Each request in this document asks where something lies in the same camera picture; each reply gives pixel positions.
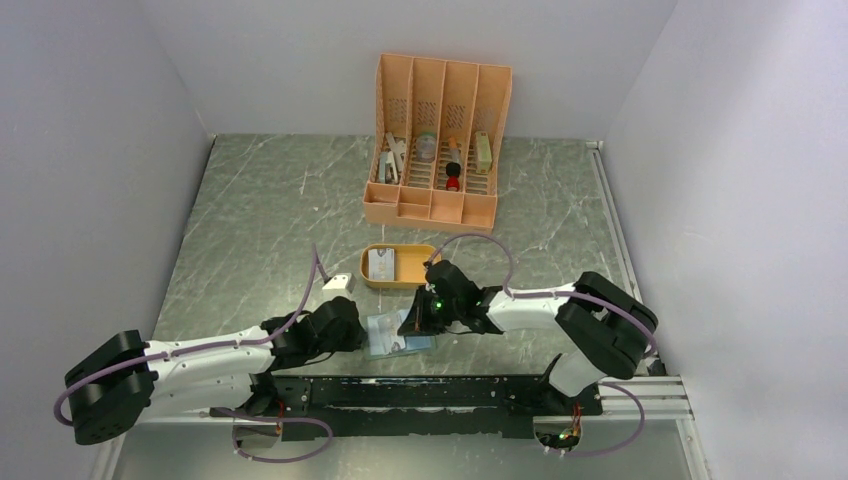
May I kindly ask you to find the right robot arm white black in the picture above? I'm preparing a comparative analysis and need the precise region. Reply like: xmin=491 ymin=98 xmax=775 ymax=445
xmin=397 ymin=260 xmax=658 ymax=414

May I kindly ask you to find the silver credit card stack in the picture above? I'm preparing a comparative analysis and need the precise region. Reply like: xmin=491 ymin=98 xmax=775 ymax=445
xmin=367 ymin=247 xmax=396 ymax=282

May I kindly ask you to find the grey stapler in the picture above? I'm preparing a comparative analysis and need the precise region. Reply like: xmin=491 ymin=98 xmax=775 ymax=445
xmin=373 ymin=132 xmax=407 ymax=185

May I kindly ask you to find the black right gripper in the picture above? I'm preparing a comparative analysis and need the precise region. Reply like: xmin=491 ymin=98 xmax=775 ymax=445
xmin=398 ymin=284 xmax=463 ymax=336

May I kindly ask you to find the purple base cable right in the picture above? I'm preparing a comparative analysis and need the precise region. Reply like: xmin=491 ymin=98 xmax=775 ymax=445
xmin=539 ymin=380 xmax=647 ymax=460

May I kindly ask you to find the clear tape roll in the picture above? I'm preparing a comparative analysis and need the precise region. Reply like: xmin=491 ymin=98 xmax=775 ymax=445
xmin=415 ymin=132 xmax=438 ymax=163

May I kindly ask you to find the pale green eraser box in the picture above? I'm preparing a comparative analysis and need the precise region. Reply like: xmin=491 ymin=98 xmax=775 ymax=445
xmin=474 ymin=131 xmax=493 ymax=175

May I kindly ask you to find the yellow oval tray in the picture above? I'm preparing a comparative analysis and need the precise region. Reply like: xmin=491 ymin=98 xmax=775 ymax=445
xmin=360 ymin=243 xmax=441 ymax=289

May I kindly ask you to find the orange desk file organizer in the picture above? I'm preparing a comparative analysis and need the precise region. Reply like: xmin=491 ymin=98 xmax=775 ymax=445
xmin=363 ymin=53 xmax=513 ymax=233

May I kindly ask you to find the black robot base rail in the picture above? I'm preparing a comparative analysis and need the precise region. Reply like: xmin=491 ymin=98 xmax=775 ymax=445
xmin=232 ymin=374 xmax=602 ymax=441

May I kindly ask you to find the silver VIP credit card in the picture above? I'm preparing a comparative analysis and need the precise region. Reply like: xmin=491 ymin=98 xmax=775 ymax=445
xmin=366 ymin=310 xmax=407 ymax=357

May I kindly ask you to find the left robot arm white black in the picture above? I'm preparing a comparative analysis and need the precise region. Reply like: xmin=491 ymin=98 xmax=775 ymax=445
xmin=55 ymin=297 xmax=366 ymax=445

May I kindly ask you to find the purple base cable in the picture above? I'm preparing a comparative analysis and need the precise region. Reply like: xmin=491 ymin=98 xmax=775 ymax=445
xmin=539 ymin=380 xmax=647 ymax=460
xmin=230 ymin=413 xmax=338 ymax=464

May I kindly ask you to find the mint green card holder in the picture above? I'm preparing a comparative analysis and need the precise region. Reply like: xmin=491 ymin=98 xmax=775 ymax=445
xmin=363 ymin=309 xmax=437 ymax=360

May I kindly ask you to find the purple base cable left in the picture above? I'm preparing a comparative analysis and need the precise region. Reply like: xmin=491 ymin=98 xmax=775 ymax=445
xmin=230 ymin=413 xmax=338 ymax=464

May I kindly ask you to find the red black marker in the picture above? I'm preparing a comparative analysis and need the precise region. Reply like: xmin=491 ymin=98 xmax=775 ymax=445
xmin=445 ymin=137 xmax=462 ymax=192

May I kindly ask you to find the aluminium table edge rail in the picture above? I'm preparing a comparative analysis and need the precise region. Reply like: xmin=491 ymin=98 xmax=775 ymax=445
xmin=586 ymin=141 xmax=694 ymax=423

